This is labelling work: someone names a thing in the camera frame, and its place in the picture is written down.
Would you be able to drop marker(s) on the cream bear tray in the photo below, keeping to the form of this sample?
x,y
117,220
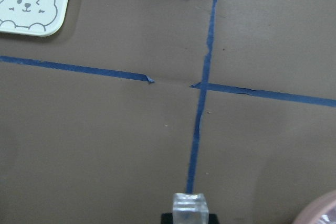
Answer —
x,y
39,18

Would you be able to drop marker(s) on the pink bowl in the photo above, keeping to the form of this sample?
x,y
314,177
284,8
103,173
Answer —
x,y
322,205

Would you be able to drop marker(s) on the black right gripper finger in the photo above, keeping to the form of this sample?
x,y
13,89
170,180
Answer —
x,y
167,218

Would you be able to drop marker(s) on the clear ice cube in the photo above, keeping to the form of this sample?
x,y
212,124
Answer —
x,y
190,208

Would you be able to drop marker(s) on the pile of clear ice cubes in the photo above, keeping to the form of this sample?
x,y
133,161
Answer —
x,y
326,219

